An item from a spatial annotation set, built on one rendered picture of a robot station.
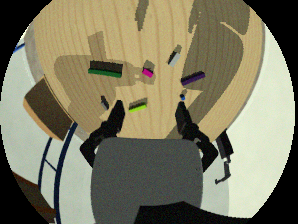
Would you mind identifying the purple rod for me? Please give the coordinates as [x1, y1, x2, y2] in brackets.
[181, 72, 205, 86]

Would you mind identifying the small magenta block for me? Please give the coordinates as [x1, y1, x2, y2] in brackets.
[142, 68, 153, 78]

